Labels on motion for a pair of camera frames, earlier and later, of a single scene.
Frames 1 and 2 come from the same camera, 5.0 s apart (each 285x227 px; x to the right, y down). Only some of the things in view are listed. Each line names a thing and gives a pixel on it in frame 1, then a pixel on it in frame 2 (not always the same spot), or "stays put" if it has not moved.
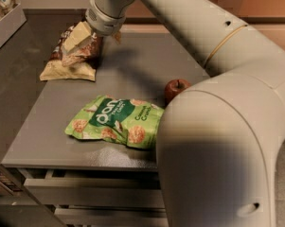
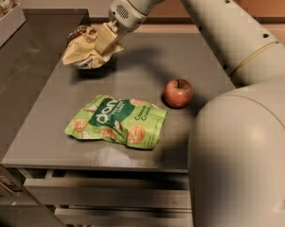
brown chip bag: [79, 63] → [81, 51]
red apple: [174, 87] stays put
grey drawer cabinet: [95, 196] stays put
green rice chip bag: [134, 122] stays put
